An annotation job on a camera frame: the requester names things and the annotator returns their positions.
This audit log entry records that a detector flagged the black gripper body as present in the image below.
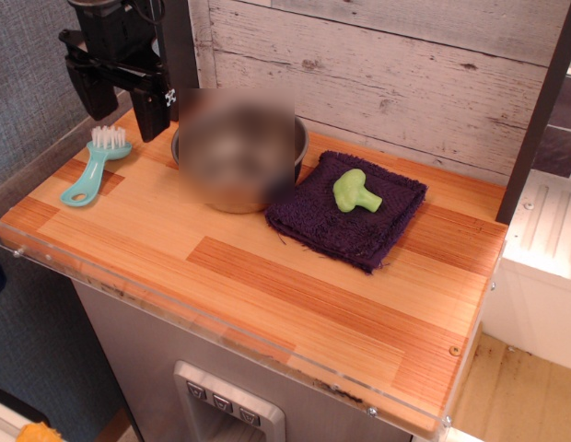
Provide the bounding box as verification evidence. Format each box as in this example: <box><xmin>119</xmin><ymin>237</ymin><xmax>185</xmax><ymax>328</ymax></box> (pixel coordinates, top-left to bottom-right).
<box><xmin>59</xmin><ymin>1</ymin><xmax>176</xmax><ymax>106</ymax></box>

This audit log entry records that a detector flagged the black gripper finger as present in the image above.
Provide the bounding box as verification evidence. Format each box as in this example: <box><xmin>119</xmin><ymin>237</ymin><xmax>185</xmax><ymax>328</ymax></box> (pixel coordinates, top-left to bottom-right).
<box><xmin>65</xmin><ymin>58</ymin><xmax>118</xmax><ymax>121</ymax></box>
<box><xmin>130</xmin><ymin>88</ymin><xmax>170</xmax><ymax>143</ymax></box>

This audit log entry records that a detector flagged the teal dish brush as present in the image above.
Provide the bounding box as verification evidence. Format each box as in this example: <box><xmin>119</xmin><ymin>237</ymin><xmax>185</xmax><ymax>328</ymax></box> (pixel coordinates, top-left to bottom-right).
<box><xmin>60</xmin><ymin>126</ymin><xmax>132</xmax><ymax>207</ymax></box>

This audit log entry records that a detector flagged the dark purple folded cloth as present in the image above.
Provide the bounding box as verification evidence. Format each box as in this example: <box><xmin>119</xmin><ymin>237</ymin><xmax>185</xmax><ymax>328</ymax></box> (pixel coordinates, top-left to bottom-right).
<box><xmin>265</xmin><ymin>151</ymin><xmax>427</xmax><ymax>273</ymax></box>

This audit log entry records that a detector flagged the stainless steel bowl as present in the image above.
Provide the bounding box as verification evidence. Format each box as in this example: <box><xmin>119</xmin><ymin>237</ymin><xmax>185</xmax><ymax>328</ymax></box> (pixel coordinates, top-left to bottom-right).
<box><xmin>171</xmin><ymin>109</ymin><xmax>309</xmax><ymax>214</ymax></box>

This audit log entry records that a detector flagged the clear acrylic edge guard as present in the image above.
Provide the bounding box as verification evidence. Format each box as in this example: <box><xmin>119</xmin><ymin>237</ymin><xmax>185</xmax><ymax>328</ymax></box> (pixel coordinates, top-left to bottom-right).
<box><xmin>0</xmin><ymin>221</ymin><xmax>451</xmax><ymax>441</ymax></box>

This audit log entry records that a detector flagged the green toy broccoli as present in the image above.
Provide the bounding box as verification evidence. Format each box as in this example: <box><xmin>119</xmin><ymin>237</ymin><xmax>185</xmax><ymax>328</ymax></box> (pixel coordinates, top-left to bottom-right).
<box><xmin>332</xmin><ymin>169</ymin><xmax>382</xmax><ymax>213</ymax></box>

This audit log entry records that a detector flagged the grey toy fridge cabinet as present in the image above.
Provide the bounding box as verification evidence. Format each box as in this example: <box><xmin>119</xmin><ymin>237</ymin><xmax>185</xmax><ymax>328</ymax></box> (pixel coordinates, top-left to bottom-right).
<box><xmin>75</xmin><ymin>283</ymin><xmax>410</xmax><ymax>441</ymax></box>

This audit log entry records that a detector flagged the silver dispenser button panel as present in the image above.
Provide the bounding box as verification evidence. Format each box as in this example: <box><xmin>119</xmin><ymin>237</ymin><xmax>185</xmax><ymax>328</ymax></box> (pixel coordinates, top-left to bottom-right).
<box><xmin>173</xmin><ymin>360</ymin><xmax>286</xmax><ymax>441</ymax></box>

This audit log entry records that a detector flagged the orange object bottom left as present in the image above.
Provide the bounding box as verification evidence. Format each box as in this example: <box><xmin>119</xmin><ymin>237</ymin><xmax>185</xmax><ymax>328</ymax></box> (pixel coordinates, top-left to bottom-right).
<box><xmin>16</xmin><ymin>422</ymin><xmax>64</xmax><ymax>442</ymax></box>

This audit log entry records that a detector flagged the white toy sink unit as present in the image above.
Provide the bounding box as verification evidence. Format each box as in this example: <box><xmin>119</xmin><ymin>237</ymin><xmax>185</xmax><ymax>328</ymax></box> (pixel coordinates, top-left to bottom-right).
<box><xmin>482</xmin><ymin>170</ymin><xmax>571</xmax><ymax>368</ymax></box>

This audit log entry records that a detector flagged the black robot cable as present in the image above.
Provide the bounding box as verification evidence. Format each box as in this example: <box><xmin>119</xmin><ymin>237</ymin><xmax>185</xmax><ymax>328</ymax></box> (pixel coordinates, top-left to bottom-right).
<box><xmin>123</xmin><ymin>0</ymin><xmax>167</xmax><ymax>27</ymax></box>

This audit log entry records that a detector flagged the dark left frame post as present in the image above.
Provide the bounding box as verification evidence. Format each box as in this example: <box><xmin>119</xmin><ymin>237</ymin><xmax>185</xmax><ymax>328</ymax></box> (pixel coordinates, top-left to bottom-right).
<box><xmin>150</xmin><ymin>0</ymin><xmax>200</xmax><ymax>122</ymax></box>

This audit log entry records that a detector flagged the dark frame post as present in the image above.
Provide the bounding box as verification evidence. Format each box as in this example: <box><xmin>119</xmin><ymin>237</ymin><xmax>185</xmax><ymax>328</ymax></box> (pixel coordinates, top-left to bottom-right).
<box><xmin>495</xmin><ymin>2</ymin><xmax>571</xmax><ymax>225</ymax></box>
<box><xmin>150</xmin><ymin>0</ymin><xmax>200</xmax><ymax>122</ymax></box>

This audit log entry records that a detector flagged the dark right frame post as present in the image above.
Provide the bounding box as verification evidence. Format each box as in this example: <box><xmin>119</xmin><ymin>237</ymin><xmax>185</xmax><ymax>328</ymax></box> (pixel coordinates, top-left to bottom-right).
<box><xmin>495</xmin><ymin>2</ymin><xmax>571</xmax><ymax>225</ymax></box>

